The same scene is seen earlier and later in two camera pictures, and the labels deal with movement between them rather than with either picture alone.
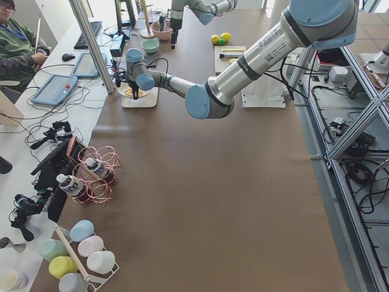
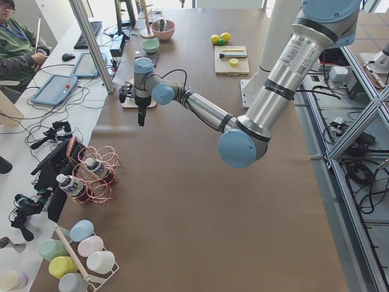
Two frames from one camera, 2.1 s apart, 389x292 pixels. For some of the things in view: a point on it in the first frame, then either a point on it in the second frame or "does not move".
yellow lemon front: (214, 38) does not move
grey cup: (73, 282) does not move
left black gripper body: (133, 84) to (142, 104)
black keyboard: (82, 42) does not move
